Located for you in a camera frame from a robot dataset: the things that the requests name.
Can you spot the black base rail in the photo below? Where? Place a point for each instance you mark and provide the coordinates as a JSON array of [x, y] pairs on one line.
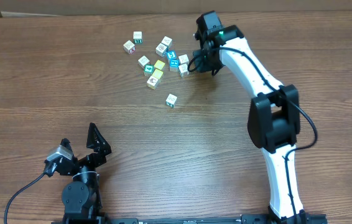
[[243, 219]]

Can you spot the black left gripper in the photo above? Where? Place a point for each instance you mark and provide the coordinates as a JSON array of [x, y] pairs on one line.
[[83, 160]]

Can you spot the yellow block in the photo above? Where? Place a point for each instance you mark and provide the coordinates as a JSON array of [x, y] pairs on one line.
[[159, 65], [158, 74]]

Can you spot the white block green side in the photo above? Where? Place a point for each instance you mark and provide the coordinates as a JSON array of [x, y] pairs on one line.
[[137, 37]]

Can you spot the blue number five block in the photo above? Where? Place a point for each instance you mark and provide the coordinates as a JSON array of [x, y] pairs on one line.
[[171, 55]]

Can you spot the white acorn picture block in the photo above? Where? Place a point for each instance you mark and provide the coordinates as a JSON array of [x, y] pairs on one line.
[[152, 82]]

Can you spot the white block blue side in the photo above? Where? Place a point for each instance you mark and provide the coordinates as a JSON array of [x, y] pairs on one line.
[[161, 49]]

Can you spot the white block brown picture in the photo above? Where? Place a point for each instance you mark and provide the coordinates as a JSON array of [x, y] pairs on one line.
[[183, 70]]

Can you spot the white block red side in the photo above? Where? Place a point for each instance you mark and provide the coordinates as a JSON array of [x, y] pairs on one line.
[[129, 47]]

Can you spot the brown cardboard backdrop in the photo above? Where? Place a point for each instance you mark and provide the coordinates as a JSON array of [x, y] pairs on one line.
[[18, 8]]

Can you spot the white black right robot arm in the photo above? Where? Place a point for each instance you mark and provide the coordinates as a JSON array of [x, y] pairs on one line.
[[274, 116]]

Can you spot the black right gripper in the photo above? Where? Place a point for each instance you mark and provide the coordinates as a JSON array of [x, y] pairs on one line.
[[202, 62]]

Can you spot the white block red trim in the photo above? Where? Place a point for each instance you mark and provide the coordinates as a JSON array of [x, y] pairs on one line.
[[143, 61]]

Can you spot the green number four block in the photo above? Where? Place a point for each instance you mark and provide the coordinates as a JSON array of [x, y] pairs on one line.
[[148, 70]]

